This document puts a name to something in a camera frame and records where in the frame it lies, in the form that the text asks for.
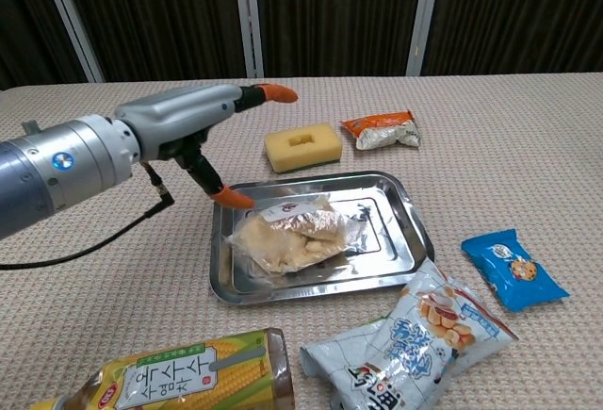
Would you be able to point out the blue cookie packet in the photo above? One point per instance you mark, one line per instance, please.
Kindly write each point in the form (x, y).
(513, 271)

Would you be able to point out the white and blue snack bag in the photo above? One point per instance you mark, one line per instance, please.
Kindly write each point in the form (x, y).
(414, 349)

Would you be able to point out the corn tea bottle yellow label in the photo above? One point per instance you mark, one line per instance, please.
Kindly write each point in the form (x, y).
(188, 377)

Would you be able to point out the stainless steel tray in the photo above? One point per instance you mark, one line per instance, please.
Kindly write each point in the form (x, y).
(377, 221)

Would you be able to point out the orange and white snack packet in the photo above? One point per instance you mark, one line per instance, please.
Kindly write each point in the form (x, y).
(384, 131)

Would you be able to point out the clear plastic bag of food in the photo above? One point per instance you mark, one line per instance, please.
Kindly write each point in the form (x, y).
(292, 240)

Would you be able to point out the left silver robot hand orange fingertips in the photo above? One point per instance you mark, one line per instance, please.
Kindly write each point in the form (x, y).
(179, 115)

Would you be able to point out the grey partition frame post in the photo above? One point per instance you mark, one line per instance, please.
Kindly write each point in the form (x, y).
(423, 16)
(70, 16)
(249, 16)

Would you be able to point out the yellow sponge with green base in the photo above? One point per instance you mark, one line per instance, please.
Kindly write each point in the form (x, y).
(303, 148)

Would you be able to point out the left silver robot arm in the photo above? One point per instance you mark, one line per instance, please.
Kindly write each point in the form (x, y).
(61, 165)

